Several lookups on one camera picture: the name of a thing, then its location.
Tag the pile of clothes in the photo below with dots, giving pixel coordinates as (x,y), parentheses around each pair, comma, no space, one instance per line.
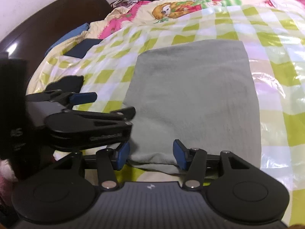
(121,1)

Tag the dark blue folded cloth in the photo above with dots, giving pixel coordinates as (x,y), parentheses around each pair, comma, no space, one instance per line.
(84,47)

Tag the person's left forearm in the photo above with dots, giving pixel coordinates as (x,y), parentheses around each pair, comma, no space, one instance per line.
(6,171)

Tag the green white checkered plastic sheet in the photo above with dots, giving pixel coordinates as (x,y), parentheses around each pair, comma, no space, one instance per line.
(274,100)

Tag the printed cartoon blanket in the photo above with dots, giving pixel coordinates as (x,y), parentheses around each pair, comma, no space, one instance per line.
(185,2)

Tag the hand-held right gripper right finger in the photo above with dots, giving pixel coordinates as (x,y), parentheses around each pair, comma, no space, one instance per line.
(179,155)

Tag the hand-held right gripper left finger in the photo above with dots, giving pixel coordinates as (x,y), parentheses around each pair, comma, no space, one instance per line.
(122,157)

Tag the dark wooden headboard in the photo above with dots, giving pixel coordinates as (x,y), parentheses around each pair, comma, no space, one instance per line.
(47,23)

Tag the grey pants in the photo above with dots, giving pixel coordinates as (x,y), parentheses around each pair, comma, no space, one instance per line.
(190,100)

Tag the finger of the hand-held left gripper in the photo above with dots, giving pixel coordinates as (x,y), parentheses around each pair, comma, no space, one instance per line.
(95,126)
(83,97)

